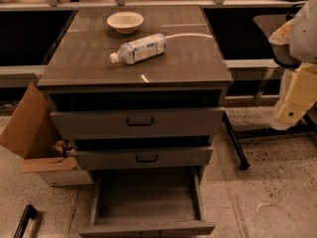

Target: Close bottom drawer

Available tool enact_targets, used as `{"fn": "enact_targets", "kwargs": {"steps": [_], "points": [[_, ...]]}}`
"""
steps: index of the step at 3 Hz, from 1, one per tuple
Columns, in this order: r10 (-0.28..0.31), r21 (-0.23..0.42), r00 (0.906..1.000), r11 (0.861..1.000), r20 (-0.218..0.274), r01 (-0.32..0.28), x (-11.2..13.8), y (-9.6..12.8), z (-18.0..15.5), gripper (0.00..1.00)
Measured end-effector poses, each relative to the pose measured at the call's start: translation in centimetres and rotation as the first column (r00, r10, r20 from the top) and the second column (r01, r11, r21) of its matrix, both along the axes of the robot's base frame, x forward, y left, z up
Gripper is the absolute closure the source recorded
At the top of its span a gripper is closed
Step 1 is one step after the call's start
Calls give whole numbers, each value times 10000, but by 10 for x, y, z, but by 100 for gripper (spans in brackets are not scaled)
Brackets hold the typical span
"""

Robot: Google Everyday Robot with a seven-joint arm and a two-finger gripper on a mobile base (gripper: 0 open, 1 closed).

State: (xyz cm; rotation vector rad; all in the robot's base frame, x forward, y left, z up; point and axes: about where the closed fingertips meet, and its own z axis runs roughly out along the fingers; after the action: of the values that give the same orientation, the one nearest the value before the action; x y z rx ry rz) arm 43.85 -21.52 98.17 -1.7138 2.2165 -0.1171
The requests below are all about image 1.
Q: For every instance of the black bar on floor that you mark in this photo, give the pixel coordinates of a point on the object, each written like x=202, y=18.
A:
x=29, y=213

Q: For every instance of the grey drawer cabinet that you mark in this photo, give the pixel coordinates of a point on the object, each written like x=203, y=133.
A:
x=191, y=73

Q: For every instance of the white bowl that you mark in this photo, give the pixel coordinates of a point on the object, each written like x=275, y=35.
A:
x=125, y=22

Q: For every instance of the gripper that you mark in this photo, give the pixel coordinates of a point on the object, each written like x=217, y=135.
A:
x=304, y=37

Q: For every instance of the grey middle drawer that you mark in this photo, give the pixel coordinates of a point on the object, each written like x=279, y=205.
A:
x=144, y=158

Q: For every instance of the clear plastic water bottle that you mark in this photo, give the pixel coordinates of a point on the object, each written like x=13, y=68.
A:
x=140, y=49

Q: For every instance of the open cardboard box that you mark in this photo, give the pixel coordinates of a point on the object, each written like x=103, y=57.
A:
x=31, y=134

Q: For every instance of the grey drawer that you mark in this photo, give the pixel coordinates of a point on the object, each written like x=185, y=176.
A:
x=144, y=158
x=148, y=203
x=144, y=123

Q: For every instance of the grey top drawer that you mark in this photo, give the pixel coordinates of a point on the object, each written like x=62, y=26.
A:
x=144, y=123

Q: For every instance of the grey bottom drawer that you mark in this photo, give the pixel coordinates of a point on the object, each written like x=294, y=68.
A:
x=148, y=203

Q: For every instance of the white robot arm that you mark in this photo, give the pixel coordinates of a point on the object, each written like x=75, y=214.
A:
x=301, y=34

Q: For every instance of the small items in box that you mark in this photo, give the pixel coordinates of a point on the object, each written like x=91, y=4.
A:
x=63, y=148

